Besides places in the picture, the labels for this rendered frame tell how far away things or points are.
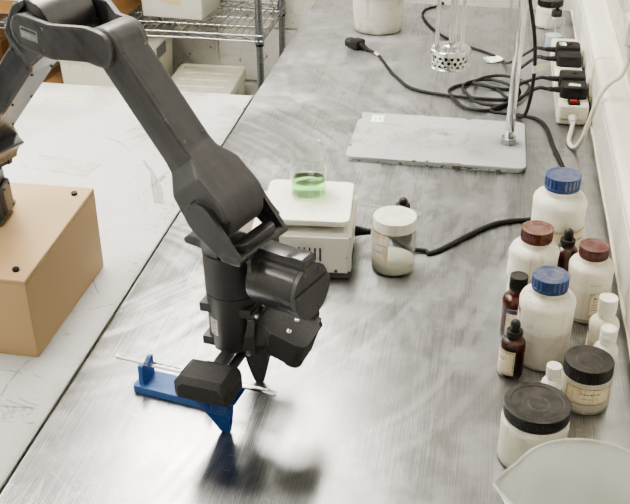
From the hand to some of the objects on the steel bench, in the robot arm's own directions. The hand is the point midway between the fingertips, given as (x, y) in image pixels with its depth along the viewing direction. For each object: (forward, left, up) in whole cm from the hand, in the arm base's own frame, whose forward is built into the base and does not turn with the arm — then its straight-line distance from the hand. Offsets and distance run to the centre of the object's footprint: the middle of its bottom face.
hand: (241, 380), depth 106 cm
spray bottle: (+54, +125, -12) cm, 137 cm away
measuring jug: (+32, -28, -2) cm, 43 cm away
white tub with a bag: (+16, +138, -12) cm, 140 cm away
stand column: (+38, +71, -7) cm, 81 cm away
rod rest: (-8, +2, -4) cm, 8 cm away
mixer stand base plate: (+26, +73, -8) cm, 78 cm away
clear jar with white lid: (+17, +30, -6) cm, 35 cm away
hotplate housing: (+3, +33, -5) cm, 34 cm away
